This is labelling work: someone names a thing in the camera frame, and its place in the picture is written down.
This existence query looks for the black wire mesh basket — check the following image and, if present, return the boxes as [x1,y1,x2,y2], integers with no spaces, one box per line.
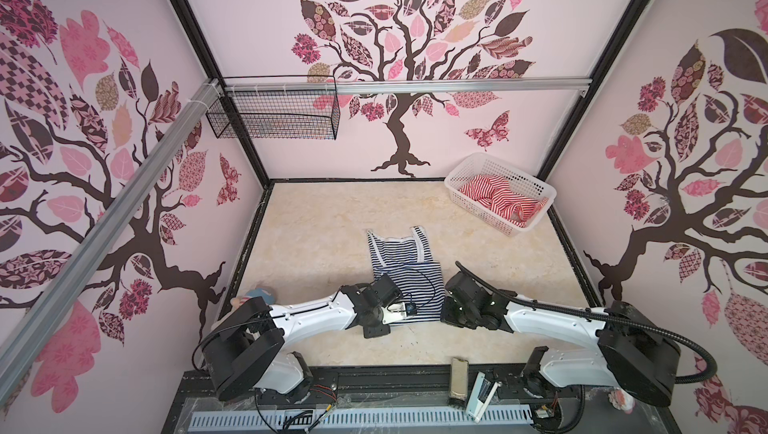
[206,74,341,140]

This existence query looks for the blue white striped tank top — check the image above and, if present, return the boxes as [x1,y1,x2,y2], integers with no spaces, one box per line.
[367,226,446,323]

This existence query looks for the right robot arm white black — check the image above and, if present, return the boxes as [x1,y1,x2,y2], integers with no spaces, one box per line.
[441,271,680,407]

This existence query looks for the aluminium rail back horizontal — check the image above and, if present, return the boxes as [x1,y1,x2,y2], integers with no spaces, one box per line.
[225,77,592,95]

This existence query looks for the small beige rectangular block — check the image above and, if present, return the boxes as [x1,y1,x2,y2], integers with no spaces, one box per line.
[448,357,469,409]

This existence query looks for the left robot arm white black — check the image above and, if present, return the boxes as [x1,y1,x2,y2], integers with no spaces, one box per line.
[199,275,417,402]

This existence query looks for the white slotted cable duct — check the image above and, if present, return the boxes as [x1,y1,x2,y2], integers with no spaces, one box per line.
[184,405,533,433]

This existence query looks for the plush doll head toy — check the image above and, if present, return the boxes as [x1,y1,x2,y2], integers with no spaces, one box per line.
[230,288,277,312]

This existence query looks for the black corrugated cable conduit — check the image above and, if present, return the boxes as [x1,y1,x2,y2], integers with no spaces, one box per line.
[454,261,719,385]

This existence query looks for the white black handheld device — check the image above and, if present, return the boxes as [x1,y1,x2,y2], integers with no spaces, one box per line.
[465,372,501,423]

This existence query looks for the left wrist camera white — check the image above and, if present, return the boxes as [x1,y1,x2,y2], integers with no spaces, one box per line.
[385,302,418,322]

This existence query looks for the aluminium rail left diagonal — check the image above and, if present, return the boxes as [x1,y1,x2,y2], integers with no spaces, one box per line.
[1,79,220,401]

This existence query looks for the white plastic laundry basket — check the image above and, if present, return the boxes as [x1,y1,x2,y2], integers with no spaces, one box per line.
[444,153,557,237]

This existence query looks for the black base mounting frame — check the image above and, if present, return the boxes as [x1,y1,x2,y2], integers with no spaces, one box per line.
[161,364,681,433]

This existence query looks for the red white striped tank top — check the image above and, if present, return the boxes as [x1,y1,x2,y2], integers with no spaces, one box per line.
[459,175,548,227]

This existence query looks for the small pink white object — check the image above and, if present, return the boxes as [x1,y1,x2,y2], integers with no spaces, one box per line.
[608,388,636,414]

